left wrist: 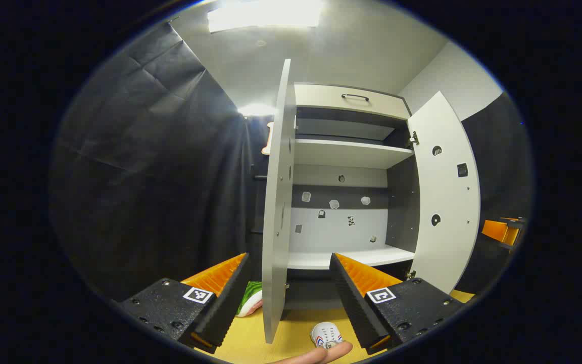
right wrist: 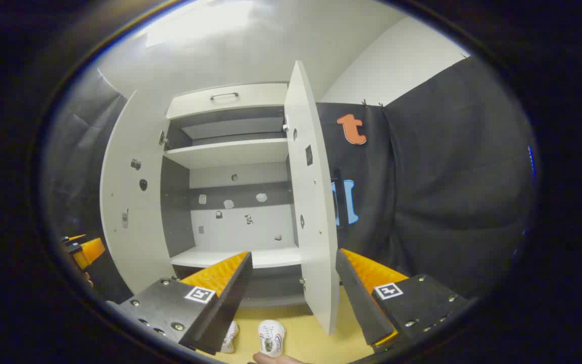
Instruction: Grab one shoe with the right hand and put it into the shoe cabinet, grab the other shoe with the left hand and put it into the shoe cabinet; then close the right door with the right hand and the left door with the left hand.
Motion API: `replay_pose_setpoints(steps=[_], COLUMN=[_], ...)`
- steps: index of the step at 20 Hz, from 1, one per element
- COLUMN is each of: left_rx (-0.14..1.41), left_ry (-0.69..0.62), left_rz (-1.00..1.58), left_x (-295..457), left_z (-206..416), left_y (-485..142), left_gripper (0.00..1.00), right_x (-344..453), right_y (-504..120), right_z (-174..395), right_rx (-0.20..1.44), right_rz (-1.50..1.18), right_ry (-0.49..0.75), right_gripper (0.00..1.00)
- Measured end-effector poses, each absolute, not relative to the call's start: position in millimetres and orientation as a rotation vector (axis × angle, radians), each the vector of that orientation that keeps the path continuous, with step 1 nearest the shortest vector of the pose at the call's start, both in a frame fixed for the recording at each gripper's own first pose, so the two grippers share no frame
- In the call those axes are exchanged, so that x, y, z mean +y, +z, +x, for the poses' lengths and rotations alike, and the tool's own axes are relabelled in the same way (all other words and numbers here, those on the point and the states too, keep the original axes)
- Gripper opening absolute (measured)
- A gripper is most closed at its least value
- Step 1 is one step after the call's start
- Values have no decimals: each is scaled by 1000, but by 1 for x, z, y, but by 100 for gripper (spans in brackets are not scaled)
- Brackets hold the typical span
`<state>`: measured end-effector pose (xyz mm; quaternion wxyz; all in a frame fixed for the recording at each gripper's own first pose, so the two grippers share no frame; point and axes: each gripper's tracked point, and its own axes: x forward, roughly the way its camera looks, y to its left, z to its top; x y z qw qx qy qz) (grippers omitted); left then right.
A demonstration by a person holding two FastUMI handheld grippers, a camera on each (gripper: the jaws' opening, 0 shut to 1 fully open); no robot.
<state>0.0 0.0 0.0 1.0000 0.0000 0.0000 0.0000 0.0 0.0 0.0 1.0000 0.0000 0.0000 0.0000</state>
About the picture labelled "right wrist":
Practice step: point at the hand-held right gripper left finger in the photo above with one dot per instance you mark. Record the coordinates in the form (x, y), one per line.
(225, 307)

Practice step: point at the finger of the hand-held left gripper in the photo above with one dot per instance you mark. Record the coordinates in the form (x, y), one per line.
(91, 250)

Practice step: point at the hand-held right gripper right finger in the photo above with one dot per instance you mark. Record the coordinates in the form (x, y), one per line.
(359, 298)

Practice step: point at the white canvas shoe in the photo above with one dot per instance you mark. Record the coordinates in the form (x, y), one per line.
(230, 337)
(272, 336)

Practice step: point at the white cabinet door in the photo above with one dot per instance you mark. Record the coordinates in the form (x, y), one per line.
(313, 227)
(134, 242)

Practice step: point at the white shoe cabinet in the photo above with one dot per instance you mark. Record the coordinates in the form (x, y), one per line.
(240, 222)

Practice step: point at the white cabinet shelf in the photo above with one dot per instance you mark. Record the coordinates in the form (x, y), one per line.
(271, 258)
(230, 151)

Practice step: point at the white cabinet drawer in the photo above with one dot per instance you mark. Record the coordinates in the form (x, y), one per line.
(250, 101)

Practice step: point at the black backdrop cloth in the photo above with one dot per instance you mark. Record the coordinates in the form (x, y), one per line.
(447, 177)

